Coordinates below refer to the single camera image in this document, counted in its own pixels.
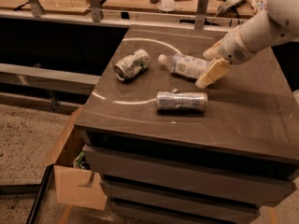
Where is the white round dish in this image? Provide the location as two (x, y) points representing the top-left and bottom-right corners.
(157, 0), (177, 12)

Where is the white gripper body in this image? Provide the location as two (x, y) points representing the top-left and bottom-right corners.
(219, 25), (256, 64)

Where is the metal bracket post left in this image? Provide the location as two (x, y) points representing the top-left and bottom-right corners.
(28, 0), (45, 17)

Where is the clear plastic water bottle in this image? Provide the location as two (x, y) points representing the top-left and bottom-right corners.
(158, 53), (210, 79)

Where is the crushed green 7up can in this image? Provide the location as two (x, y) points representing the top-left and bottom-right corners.
(113, 49), (150, 81)

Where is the metal bracket post right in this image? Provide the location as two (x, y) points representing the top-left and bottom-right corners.
(194, 0), (208, 30)

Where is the metal bracket post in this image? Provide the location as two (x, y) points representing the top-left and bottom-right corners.
(28, 0), (45, 17)
(194, 0), (208, 30)
(89, 0), (103, 22)

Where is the colourful snack packet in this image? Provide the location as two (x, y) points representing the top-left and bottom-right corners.
(250, 0), (268, 14)

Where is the metal bracket post middle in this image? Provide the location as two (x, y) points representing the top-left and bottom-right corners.
(89, 0), (103, 22)

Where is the grey drawer cabinet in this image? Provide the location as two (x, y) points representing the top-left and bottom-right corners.
(74, 24), (299, 224)

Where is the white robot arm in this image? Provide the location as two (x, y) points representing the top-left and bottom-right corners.
(195, 0), (299, 89)

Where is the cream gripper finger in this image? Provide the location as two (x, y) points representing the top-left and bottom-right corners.
(203, 40), (223, 60)
(195, 59), (231, 89)

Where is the tall silver energy drink can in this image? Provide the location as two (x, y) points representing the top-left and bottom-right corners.
(156, 91), (208, 111)

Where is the brown cardboard box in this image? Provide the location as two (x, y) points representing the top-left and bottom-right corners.
(44, 108), (107, 211)

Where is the grey handheld tool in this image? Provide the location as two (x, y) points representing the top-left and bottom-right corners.
(217, 0), (247, 15)

